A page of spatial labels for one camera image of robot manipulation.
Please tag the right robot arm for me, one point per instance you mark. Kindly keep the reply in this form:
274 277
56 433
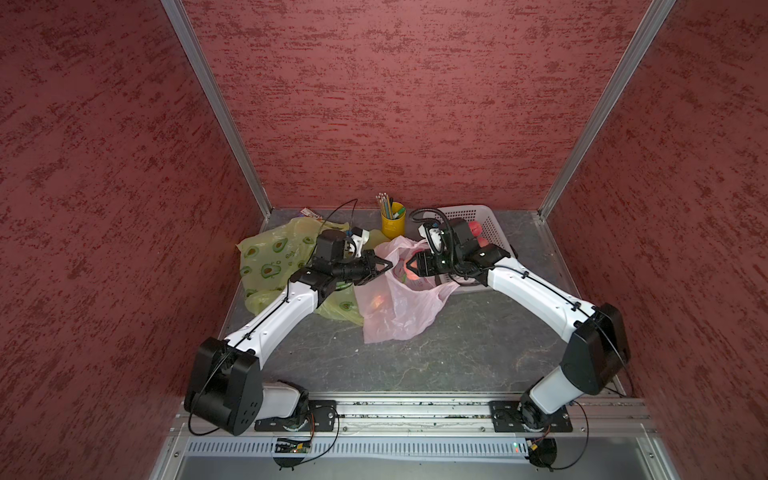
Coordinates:
596 342

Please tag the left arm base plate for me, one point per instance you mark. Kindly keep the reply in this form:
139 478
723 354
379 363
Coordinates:
318 416

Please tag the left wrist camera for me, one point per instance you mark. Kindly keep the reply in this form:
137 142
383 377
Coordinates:
357 238

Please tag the peach in basket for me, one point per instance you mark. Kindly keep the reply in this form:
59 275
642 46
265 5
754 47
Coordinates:
477 231
412 279

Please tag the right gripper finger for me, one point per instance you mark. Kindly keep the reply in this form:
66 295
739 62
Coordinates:
419 270
418 258

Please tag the yellow pencil cup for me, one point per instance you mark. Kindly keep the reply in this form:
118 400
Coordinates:
393 225

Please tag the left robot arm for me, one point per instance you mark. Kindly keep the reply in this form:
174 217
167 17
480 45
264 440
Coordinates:
226 387

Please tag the white plastic basket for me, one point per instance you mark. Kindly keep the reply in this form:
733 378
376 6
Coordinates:
491 231

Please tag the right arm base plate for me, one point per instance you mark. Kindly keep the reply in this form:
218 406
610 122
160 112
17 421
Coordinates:
511 417

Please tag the pink plastic bag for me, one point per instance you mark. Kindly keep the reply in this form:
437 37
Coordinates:
407 311

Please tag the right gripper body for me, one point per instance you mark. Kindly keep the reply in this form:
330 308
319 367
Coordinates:
440 263

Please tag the pencils in cup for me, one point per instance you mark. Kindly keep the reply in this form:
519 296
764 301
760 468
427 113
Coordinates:
387 207

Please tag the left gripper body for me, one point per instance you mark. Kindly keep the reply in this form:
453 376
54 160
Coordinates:
353 269

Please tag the peach front orange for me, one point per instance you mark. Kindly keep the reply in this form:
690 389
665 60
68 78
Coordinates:
377 302

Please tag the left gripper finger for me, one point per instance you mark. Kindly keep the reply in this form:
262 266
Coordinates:
371 275
377 263

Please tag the green avocado print bag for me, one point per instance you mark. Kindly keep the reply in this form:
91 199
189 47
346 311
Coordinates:
269 259

